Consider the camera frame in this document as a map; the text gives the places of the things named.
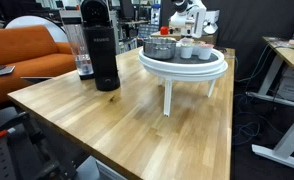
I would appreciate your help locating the orange sofa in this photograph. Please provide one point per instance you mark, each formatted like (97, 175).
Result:
(23, 56)

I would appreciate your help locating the white box under desk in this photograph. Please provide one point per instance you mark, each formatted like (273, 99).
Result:
(293, 85)

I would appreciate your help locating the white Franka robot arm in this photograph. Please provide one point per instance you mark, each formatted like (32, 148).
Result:
(190, 16)

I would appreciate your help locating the metal bowl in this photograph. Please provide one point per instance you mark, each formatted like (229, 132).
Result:
(158, 49)

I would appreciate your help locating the wooden desk with white legs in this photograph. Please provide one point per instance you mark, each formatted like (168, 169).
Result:
(288, 55)

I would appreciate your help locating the clear water reservoir tank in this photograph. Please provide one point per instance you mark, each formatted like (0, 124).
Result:
(82, 50)

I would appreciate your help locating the red emergency stop button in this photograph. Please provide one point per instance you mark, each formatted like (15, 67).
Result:
(164, 30)

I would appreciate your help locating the white round raised stand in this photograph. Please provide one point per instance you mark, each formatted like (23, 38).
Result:
(183, 68)

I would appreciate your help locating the grey tablet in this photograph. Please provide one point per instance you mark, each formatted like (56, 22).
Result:
(0, 71)

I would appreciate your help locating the black coffee maker lid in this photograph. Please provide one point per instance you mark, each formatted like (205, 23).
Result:
(94, 13)

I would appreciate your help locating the black Keurig coffee maker body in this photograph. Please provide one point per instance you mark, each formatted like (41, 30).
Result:
(102, 56)

